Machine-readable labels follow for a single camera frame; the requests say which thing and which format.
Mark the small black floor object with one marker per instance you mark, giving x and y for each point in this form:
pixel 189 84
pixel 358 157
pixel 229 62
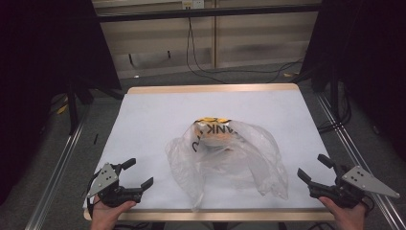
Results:
pixel 95 139

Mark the white wall power outlet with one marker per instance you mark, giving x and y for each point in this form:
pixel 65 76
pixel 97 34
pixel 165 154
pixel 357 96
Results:
pixel 193 4

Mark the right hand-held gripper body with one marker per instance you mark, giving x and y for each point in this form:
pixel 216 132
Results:
pixel 360 179

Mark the wooden table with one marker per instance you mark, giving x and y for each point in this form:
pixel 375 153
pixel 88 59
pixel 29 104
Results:
pixel 210 87

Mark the black horizontal bar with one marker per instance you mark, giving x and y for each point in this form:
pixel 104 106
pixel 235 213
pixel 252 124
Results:
pixel 207 13

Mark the person's right hand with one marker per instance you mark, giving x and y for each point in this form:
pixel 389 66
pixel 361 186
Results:
pixel 349 214

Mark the clear printed plastic bag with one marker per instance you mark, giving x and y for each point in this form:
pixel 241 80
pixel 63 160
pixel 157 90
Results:
pixel 255 159

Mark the yellow tape piece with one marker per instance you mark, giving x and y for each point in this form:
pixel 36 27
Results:
pixel 62 109

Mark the black metal stand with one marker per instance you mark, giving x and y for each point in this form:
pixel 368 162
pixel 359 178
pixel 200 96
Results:
pixel 334 92
pixel 72 108

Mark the black curtain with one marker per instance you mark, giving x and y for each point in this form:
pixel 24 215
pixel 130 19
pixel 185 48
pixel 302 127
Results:
pixel 38 64
pixel 373 64

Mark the white table mat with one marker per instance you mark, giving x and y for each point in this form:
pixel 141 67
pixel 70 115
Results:
pixel 153 121

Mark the person's left hand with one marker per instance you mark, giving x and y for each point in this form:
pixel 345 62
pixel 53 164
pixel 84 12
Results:
pixel 107 214

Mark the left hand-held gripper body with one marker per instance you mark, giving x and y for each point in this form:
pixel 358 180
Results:
pixel 107 179

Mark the aluminium floor rail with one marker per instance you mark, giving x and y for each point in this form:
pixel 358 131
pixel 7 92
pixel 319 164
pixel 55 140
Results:
pixel 357 150
pixel 54 179

